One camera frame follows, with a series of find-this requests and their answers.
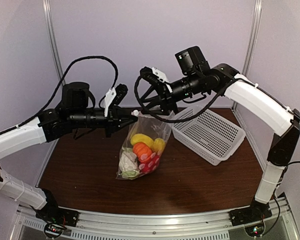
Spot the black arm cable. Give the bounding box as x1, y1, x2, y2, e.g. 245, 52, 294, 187
134, 74, 300, 221
0, 56, 120, 137

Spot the white toy cauliflower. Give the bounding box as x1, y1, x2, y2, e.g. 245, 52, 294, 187
118, 147, 140, 180

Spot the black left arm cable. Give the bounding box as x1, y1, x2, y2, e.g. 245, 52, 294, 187
0, 56, 120, 137

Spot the round circuit board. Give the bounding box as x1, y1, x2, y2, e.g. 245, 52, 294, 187
244, 223, 265, 238
43, 223, 67, 239

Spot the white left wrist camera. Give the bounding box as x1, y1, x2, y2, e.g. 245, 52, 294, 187
103, 83, 128, 117

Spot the aluminium frame post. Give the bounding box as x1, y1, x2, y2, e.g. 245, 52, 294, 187
231, 0, 263, 111
42, 0, 63, 80

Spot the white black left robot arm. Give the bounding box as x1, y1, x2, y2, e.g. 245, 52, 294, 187
0, 82, 138, 222

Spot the yellow toy pepper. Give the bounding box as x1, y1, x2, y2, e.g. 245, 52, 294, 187
130, 133, 154, 147

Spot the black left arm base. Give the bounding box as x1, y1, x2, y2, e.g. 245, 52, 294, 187
35, 189, 79, 227

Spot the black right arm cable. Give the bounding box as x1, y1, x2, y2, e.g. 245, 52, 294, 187
134, 74, 300, 221

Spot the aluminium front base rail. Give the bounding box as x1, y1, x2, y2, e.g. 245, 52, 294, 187
12, 197, 298, 240

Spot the right aluminium frame post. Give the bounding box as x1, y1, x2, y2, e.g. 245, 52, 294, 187
231, 0, 263, 111

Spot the left round circuit board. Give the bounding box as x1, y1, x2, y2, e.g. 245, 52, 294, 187
43, 223, 67, 239

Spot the red toy bell pepper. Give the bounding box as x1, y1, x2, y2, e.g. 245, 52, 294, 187
138, 154, 160, 175

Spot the yellow toy banana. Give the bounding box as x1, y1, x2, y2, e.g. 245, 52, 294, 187
151, 138, 166, 153

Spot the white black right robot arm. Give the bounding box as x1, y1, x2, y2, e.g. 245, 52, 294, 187
134, 46, 300, 221

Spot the right round circuit board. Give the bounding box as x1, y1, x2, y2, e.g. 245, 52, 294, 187
244, 223, 265, 238

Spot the white perforated plastic basket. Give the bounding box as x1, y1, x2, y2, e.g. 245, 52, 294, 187
172, 110, 246, 166

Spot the left aluminium frame post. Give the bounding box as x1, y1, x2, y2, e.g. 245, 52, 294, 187
42, 0, 63, 80

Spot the clear zip top bag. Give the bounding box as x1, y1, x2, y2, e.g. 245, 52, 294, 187
116, 110, 172, 180

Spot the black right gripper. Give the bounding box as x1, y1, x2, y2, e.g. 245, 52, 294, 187
139, 71, 203, 116

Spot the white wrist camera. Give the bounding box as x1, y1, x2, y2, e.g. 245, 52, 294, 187
139, 66, 173, 93
103, 83, 128, 117

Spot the orange toy pumpkin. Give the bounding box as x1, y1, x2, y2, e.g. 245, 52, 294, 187
132, 142, 153, 163

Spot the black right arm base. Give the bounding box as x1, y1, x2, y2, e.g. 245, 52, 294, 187
229, 192, 274, 227

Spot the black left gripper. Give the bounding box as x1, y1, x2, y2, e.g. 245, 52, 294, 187
69, 106, 138, 138

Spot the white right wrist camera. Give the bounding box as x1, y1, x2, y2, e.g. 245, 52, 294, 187
139, 66, 173, 93

